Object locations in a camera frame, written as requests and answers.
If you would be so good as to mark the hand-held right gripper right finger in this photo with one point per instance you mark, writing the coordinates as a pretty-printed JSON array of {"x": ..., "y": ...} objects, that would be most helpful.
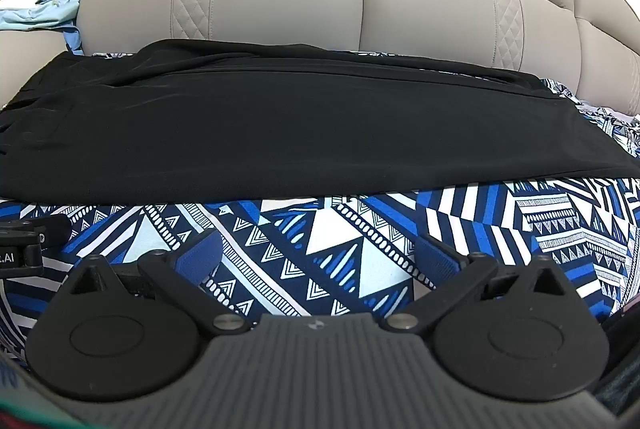
[{"x": 436, "y": 259}]

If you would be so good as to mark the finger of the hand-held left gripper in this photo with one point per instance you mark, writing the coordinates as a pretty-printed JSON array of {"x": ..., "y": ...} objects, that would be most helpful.
[{"x": 54, "y": 229}]

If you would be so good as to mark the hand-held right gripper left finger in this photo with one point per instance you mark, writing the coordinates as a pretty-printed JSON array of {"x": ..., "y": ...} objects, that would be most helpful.
[{"x": 200, "y": 254}]

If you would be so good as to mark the black pants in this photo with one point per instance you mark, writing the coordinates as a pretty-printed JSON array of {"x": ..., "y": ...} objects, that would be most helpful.
[{"x": 280, "y": 124}]

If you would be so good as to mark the blue white patterned bedsheet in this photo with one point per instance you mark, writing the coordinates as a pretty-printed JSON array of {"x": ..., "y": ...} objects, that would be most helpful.
[{"x": 350, "y": 249}]

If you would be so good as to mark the light blue cloth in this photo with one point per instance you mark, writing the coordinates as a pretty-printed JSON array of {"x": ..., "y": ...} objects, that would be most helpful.
[{"x": 35, "y": 16}]

